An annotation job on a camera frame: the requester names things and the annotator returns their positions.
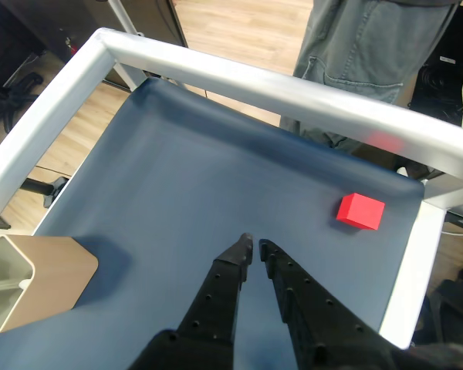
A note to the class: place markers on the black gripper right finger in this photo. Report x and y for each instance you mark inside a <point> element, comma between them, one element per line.
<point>316,320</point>

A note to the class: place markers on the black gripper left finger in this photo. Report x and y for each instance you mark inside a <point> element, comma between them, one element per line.
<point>212,308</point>

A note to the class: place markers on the red cube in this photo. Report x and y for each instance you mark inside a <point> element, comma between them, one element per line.
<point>360,210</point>

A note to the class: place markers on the beige square metal box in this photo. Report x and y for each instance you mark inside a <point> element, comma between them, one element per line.
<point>58,277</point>

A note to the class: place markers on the black tripod stand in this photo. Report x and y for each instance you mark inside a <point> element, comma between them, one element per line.
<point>50,189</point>

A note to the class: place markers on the black computer case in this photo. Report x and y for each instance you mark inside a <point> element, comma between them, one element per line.
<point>443,88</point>

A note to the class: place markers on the person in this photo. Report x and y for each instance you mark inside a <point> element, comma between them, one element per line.
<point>370,46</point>

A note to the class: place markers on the silver metal table frame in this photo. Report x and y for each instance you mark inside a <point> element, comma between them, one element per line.
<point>216,73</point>

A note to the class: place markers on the white metal post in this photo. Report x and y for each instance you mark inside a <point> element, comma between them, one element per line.
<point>125,46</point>

